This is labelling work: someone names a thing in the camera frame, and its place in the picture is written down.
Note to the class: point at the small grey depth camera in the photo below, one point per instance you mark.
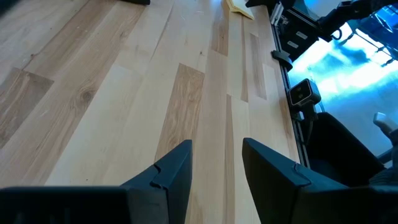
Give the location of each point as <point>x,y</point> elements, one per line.
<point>303,93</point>

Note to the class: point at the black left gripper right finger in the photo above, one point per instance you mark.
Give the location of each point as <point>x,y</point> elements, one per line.
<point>280,193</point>

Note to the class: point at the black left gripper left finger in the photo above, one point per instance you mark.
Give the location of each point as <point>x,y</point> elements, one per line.
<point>174,186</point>

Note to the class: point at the yellow sticky note pad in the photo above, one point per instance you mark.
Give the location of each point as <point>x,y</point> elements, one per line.
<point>241,7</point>

